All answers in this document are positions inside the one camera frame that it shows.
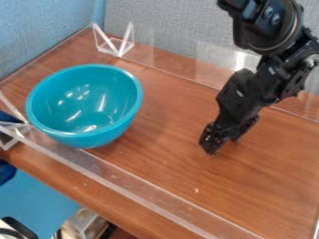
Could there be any clear acrylic left bracket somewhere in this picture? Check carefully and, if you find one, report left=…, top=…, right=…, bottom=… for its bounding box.
left=0, top=92, right=31, bottom=150

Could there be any clear box under table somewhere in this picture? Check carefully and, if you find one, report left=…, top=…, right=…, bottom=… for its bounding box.
left=60, top=208, right=110, bottom=239

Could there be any clear acrylic barrier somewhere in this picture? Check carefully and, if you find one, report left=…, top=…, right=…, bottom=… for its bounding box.
left=0, top=121, right=267, bottom=239
left=123, top=43, right=319, bottom=122

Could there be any clear acrylic back barrier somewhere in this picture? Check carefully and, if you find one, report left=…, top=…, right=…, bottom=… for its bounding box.
left=123, top=43, right=319, bottom=122

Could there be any black object bottom left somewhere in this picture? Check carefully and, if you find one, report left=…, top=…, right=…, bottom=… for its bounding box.
left=0, top=217, right=39, bottom=239

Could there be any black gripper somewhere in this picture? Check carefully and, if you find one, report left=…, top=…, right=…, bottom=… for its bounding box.
left=199, top=106, right=259, bottom=155

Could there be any blue plastic bowl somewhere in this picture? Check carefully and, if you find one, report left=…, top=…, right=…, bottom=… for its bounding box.
left=25, top=63, right=144, bottom=148

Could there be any clear acrylic corner bracket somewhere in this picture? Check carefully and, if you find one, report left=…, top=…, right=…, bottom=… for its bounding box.
left=91, top=22, right=135, bottom=57

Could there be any clear acrylic front barrier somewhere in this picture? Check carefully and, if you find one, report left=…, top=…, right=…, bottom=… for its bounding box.
left=0, top=121, right=267, bottom=239

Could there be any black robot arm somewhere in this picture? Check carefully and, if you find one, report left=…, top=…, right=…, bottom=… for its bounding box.
left=199, top=0, right=319, bottom=154

